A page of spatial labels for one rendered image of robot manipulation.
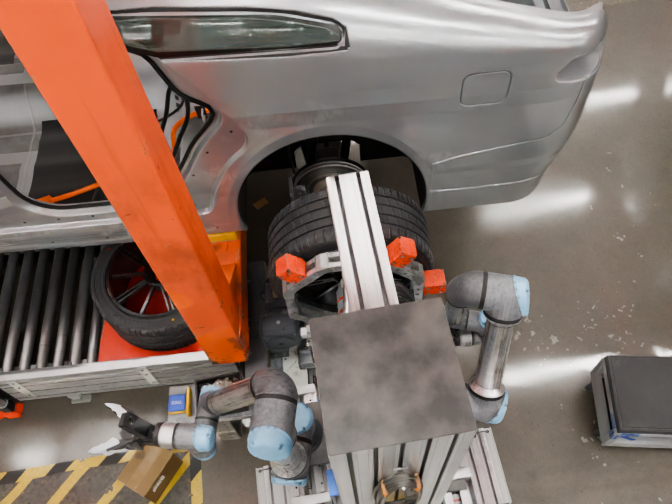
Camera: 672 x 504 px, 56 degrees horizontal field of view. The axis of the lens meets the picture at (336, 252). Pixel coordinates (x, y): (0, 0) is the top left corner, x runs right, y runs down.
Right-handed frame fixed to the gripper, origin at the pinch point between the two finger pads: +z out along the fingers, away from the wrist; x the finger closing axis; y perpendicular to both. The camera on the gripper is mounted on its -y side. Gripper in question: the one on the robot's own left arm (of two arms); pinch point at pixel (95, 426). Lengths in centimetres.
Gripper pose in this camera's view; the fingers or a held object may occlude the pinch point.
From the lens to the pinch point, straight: 207.6
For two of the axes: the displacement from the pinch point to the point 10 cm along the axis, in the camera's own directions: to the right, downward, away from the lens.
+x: 1.0, -7.8, 6.2
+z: -9.9, -0.5, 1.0
